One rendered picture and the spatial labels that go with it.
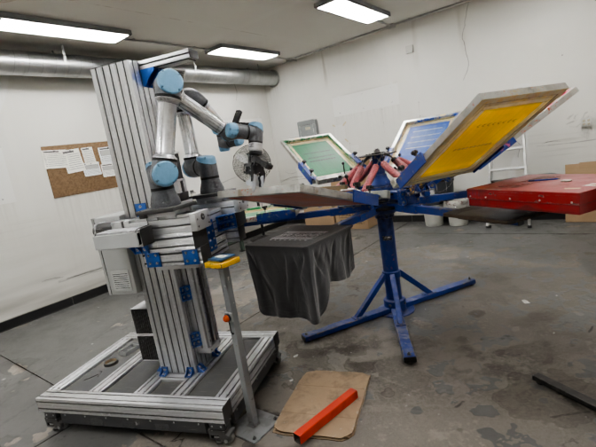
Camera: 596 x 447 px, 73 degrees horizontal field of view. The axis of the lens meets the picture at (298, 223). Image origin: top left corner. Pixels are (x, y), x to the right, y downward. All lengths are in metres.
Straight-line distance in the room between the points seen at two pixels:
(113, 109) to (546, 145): 5.24
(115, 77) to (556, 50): 5.19
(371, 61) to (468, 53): 1.47
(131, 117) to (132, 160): 0.23
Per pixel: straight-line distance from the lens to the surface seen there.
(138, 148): 2.39
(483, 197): 2.21
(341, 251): 2.36
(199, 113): 2.20
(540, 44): 6.30
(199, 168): 2.57
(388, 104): 6.82
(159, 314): 2.61
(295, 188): 1.93
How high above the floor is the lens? 1.44
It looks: 10 degrees down
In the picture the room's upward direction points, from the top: 9 degrees counter-clockwise
